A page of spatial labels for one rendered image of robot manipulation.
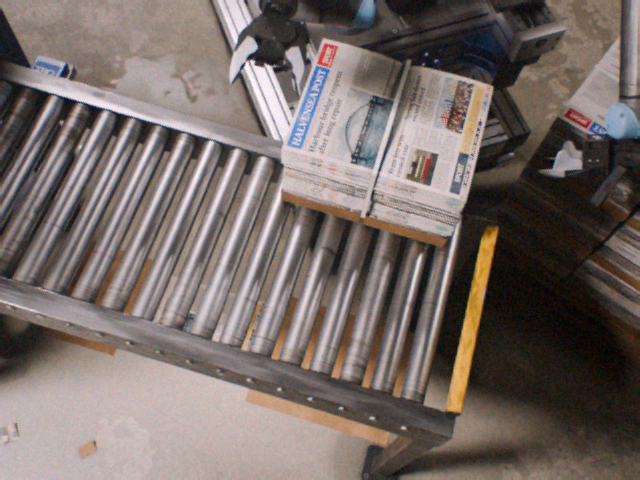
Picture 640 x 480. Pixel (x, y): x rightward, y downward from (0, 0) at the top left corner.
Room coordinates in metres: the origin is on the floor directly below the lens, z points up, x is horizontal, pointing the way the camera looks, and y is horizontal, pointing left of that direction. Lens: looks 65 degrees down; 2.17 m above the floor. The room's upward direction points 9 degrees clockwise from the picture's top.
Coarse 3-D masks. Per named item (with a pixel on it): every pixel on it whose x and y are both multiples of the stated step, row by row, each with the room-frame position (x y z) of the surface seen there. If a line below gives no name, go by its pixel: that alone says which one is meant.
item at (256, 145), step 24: (0, 72) 0.92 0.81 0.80; (24, 72) 0.93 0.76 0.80; (72, 96) 0.89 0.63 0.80; (96, 96) 0.90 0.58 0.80; (120, 96) 0.91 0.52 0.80; (120, 120) 0.86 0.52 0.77; (144, 120) 0.86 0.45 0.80; (168, 120) 0.87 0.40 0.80; (192, 120) 0.88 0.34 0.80; (168, 144) 0.85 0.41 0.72; (240, 144) 0.83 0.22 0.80; (264, 144) 0.84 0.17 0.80; (480, 216) 0.74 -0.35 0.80; (480, 240) 0.74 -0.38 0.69
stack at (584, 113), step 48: (576, 96) 1.09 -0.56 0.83; (576, 144) 1.00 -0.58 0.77; (528, 192) 1.01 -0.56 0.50; (624, 192) 0.92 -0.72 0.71; (528, 240) 0.97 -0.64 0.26; (624, 240) 0.87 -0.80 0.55; (528, 288) 0.92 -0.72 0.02; (576, 288) 0.87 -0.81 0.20; (624, 288) 0.82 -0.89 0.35; (624, 336) 0.76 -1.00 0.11
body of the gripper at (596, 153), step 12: (588, 144) 0.90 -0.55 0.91; (600, 144) 0.91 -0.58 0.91; (612, 144) 0.91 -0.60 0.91; (624, 144) 0.91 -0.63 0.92; (636, 144) 0.90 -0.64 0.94; (588, 156) 0.89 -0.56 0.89; (600, 156) 0.88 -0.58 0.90; (612, 156) 0.89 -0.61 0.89; (624, 156) 0.89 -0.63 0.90; (636, 156) 0.88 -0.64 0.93; (600, 168) 0.86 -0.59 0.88; (612, 168) 0.87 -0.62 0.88; (636, 168) 0.86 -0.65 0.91
